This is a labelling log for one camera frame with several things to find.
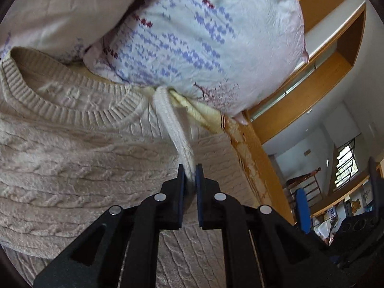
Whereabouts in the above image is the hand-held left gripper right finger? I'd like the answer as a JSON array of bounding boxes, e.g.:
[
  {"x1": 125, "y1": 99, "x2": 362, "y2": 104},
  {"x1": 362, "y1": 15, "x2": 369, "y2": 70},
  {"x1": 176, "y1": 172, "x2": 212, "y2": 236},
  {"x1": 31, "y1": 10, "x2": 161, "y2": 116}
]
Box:
[{"x1": 195, "y1": 163, "x2": 350, "y2": 288}]

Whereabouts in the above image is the pink floral pillow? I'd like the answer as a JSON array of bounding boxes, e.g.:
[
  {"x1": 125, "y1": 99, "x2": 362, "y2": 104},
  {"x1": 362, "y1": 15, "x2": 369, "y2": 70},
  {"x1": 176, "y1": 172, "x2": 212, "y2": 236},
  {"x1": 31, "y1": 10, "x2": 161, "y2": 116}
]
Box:
[{"x1": 0, "y1": 0, "x2": 162, "y2": 65}]

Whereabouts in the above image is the wooden bed headboard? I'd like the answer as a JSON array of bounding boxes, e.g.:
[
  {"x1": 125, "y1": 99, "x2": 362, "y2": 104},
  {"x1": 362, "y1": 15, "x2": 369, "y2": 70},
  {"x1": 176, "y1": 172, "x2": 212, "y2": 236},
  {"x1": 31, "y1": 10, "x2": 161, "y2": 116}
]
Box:
[{"x1": 247, "y1": 0, "x2": 367, "y2": 144}]

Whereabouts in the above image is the yellow patterned bed sheet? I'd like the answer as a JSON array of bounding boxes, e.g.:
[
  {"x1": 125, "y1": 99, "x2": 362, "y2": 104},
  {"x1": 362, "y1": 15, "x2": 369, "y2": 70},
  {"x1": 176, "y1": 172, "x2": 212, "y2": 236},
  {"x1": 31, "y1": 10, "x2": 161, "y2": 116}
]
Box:
[{"x1": 67, "y1": 61, "x2": 228, "y2": 134}]

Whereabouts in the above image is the stair railing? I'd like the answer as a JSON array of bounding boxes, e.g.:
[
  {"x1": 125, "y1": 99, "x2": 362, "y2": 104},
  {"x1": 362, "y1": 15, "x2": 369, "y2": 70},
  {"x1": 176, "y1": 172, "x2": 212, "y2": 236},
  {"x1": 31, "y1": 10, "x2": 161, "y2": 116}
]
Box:
[{"x1": 286, "y1": 168, "x2": 324, "y2": 210}]

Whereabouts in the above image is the beige cable knit sweater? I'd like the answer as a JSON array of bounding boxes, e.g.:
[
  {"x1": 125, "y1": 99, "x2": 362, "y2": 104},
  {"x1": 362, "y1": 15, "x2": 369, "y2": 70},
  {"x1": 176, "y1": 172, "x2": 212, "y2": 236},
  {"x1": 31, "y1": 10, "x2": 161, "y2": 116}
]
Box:
[{"x1": 0, "y1": 46, "x2": 264, "y2": 288}]

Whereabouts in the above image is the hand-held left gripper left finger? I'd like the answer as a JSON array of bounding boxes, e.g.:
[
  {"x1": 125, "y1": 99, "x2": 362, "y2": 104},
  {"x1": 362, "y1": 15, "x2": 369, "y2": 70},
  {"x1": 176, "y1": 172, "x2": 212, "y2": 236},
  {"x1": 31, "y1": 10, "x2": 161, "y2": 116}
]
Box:
[{"x1": 32, "y1": 164, "x2": 186, "y2": 288}]

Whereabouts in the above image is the orange patterned mattress edge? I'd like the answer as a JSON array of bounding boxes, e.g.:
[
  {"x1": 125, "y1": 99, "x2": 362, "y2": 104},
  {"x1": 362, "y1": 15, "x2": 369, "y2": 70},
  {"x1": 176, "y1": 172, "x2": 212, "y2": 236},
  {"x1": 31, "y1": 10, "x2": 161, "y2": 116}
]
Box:
[{"x1": 222, "y1": 116, "x2": 296, "y2": 225}]

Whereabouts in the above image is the barred window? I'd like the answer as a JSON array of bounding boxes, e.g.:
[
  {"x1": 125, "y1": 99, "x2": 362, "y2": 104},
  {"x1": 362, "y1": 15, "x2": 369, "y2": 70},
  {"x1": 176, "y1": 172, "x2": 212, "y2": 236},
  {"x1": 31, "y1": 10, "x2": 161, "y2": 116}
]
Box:
[{"x1": 336, "y1": 144, "x2": 360, "y2": 187}]

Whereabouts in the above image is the blue floral pillow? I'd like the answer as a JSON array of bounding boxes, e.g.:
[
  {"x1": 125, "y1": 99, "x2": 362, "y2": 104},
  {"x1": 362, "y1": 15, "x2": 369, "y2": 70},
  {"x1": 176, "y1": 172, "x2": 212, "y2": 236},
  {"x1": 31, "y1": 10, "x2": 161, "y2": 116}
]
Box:
[{"x1": 82, "y1": 0, "x2": 309, "y2": 125}]

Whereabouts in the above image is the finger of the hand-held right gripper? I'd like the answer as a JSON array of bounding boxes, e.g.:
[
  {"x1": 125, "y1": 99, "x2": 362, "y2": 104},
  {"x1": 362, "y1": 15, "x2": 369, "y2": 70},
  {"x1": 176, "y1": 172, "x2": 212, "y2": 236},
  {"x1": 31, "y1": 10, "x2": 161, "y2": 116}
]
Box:
[{"x1": 295, "y1": 187, "x2": 312, "y2": 235}]

